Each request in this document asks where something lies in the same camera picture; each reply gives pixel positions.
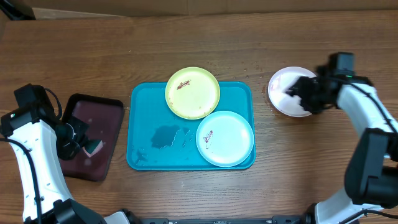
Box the green pink sponge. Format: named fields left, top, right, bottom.
left=83, top=139, right=103, bottom=157

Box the black water tray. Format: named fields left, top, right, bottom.
left=60, top=93, right=124, bottom=182

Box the light blue plate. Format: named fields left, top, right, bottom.
left=196, top=111, right=254, bottom=168

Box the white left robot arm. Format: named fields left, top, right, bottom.
left=1, top=84, right=140, bottom=224

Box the brown cardboard back wall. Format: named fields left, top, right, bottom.
left=1, top=0, right=397, bottom=20

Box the yellow plate with stain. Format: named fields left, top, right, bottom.
left=165, top=67, right=221, bottom=119

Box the white plate with stain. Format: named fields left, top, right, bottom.
left=267, top=67, right=316, bottom=118

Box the blue plastic tray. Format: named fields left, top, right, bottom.
left=126, top=82, right=256, bottom=171

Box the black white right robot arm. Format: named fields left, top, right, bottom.
left=285, top=52, right=397, bottom=223

